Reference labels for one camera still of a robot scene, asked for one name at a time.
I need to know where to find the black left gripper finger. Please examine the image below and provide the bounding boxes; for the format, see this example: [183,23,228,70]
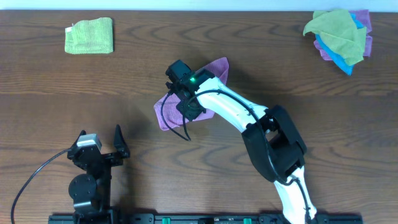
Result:
[113,124,128,153]
[73,130,86,149]

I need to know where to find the purple microfiber cloth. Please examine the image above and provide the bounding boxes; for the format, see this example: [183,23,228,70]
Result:
[313,9,373,61]
[154,57,229,131]

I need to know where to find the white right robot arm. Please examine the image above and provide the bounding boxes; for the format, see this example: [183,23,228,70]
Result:
[165,60,317,223]

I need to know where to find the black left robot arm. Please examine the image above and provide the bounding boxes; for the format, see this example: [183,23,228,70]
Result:
[67,125,130,223]

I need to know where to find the folded green microfiber cloth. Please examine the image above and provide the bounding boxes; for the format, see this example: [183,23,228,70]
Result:
[65,17,114,55]

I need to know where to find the blue microfiber cloth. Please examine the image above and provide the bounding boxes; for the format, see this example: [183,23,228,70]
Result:
[314,12,365,77]

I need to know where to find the green crumpled microfiber cloth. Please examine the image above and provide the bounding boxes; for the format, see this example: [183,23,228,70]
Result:
[303,9,368,66]

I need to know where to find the black left camera cable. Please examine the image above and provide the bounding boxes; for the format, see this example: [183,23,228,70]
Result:
[10,148,73,224]

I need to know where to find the black camera cable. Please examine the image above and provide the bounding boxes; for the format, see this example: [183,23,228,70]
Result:
[10,148,73,224]
[160,88,312,224]

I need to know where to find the black right camera cable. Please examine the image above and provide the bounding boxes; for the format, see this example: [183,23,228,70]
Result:
[160,88,312,224]

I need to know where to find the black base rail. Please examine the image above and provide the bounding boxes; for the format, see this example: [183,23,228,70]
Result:
[47,212,364,224]

